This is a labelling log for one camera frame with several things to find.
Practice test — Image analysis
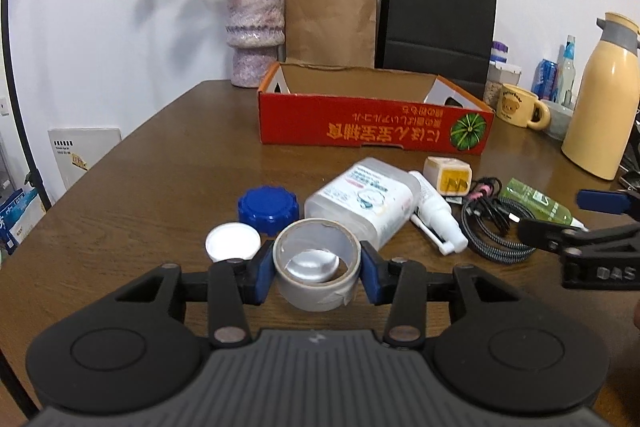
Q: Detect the white round lid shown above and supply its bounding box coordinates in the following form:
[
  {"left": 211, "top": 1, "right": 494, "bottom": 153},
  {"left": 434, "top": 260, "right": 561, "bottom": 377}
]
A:
[{"left": 204, "top": 222, "right": 262, "bottom": 262}]

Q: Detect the white spray bottle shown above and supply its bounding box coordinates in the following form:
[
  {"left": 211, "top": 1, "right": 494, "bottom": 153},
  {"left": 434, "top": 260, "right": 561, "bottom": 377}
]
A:
[{"left": 409, "top": 170, "right": 468, "bottom": 256}]

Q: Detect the black braided cable bundle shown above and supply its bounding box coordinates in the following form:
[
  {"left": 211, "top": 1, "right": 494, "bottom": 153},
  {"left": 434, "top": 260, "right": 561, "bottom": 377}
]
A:
[{"left": 459, "top": 176, "right": 540, "bottom": 265}]

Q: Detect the clear plastic wipes container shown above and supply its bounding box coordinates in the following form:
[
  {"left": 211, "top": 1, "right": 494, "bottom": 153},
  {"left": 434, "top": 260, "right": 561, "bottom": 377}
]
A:
[{"left": 304, "top": 157, "right": 421, "bottom": 251}]

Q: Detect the blue ribbed cap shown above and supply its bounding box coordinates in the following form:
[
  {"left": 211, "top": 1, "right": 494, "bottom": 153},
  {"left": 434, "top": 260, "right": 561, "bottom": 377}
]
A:
[{"left": 238, "top": 185, "right": 300, "bottom": 237}]

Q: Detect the grey tape roll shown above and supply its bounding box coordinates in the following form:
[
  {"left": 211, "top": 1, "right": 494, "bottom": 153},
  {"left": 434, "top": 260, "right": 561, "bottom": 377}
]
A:
[{"left": 272, "top": 218, "right": 361, "bottom": 312}]

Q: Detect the cream yellow plug adapter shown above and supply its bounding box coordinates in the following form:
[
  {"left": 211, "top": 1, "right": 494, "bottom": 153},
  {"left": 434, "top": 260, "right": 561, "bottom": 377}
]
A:
[{"left": 423, "top": 156, "right": 473, "bottom": 197}]

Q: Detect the cream thermos jug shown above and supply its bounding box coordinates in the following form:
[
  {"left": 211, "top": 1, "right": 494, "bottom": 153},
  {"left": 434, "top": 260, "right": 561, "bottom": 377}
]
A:
[{"left": 562, "top": 12, "right": 639, "bottom": 181}]

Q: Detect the grey ceramic cup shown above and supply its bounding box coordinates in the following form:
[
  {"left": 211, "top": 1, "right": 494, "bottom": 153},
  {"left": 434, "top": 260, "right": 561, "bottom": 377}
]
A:
[{"left": 544, "top": 101, "right": 574, "bottom": 141}]

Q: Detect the yellow bear mug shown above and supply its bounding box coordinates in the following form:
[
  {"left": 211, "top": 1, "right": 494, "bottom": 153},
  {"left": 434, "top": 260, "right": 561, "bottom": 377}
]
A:
[{"left": 497, "top": 83, "right": 551, "bottom": 131}]

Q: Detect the blue drink can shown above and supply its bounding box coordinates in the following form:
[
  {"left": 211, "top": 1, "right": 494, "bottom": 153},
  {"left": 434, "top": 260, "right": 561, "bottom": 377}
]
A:
[{"left": 532, "top": 58, "right": 558, "bottom": 101}]

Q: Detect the clear food storage container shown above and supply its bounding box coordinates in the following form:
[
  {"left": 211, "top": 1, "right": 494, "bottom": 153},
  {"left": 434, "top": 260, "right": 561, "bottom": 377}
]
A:
[{"left": 483, "top": 61, "right": 522, "bottom": 109}]

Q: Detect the red cardboard box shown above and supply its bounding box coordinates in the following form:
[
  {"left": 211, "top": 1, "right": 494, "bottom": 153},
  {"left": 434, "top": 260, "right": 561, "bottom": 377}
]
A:
[{"left": 257, "top": 63, "right": 495, "bottom": 155}]

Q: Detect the purple lidded jar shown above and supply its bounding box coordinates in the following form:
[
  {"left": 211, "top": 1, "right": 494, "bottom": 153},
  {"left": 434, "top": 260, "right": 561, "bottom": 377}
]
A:
[{"left": 490, "top": 41, "right": 509, "bottom": 63}]

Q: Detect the white booklet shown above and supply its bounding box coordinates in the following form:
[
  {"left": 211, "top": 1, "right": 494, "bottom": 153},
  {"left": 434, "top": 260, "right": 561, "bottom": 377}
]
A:
[{"left": 48, "top": 127, "right": 122, "bottom": 190}]

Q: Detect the blue white package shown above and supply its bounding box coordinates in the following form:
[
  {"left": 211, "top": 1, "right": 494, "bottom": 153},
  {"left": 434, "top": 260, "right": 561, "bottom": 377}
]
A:
[{"left": 0, "top": 188, "right": 46, "bottom": 256}]

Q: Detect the purple ceramic vase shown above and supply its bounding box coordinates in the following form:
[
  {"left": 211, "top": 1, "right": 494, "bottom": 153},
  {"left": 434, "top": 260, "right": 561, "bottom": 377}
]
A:
[{"left": 226, "top": 0, "right": 285, "bottom": 88}]

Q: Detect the black paper bag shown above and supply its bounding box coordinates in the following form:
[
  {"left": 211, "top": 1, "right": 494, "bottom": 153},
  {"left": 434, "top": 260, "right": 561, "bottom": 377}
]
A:
[{"left": 374, "top": 0, "right": 497, "bottom": 98}]

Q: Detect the brown paper bag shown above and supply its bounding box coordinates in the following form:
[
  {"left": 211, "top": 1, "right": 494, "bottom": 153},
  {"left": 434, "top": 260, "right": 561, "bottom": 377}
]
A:
[{"left": 285, "top": 0, "right": 378, "bottom": 68}]

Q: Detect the black light stand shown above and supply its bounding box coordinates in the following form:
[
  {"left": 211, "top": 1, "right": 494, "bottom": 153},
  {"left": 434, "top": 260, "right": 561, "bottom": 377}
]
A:
[{"left": 1, "top": 0, "right": 52, "bottom": 421}]

